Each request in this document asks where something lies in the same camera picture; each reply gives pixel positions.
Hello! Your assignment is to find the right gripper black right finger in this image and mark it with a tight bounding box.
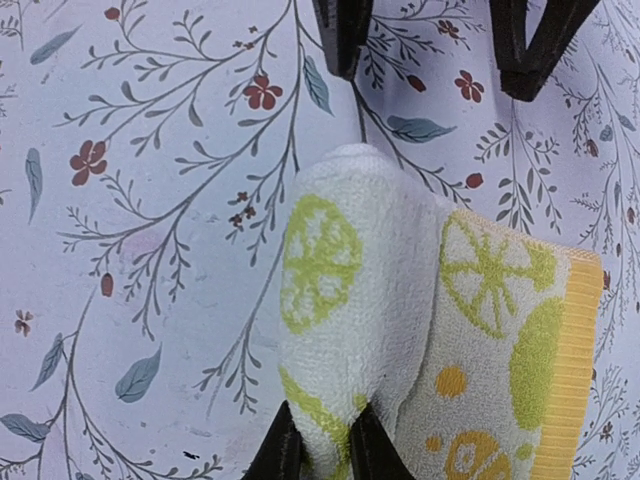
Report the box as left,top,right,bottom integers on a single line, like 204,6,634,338
349,404,414,480

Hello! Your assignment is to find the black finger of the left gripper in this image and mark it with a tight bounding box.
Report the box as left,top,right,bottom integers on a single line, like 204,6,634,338
312,0,374,81
489,0,598,102

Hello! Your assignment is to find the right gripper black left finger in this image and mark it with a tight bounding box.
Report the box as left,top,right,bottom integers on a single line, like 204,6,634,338
242,401,302,480

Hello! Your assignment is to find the yellow patterned towel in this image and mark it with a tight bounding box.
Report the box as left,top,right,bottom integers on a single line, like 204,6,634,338
279,144,603,479

